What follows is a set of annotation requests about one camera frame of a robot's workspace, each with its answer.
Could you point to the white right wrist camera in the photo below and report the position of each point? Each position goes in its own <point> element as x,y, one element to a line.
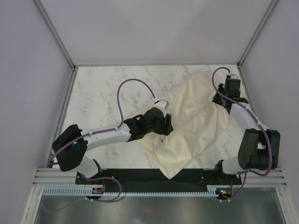
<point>231,75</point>

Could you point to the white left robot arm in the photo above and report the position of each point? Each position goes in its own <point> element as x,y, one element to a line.
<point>71,146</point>

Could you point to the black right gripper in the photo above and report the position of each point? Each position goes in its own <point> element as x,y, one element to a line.
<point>216,99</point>

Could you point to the right aluminium frame post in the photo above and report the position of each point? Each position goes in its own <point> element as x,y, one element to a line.
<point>266,16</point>

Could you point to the left aluminium frame post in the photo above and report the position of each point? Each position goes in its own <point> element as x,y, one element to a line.
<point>44,15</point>

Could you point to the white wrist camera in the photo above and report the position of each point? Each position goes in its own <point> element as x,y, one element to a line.
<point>231,75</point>
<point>162,105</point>

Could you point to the aluminium frame post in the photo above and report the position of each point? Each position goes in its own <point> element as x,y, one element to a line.
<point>44,15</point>
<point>266,16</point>

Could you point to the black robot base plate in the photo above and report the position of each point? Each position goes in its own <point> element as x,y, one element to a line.
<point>154,181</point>

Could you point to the cream satin pillowcase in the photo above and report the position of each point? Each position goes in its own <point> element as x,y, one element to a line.
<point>197,124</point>

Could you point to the shiny metal sheet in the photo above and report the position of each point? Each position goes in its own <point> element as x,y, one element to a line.
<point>251,206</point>

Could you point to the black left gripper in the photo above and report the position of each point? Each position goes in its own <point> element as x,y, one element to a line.
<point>166,128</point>

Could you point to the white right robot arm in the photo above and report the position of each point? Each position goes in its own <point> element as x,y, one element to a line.
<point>259,148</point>

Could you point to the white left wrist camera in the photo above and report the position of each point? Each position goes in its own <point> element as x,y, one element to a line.
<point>162,105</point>

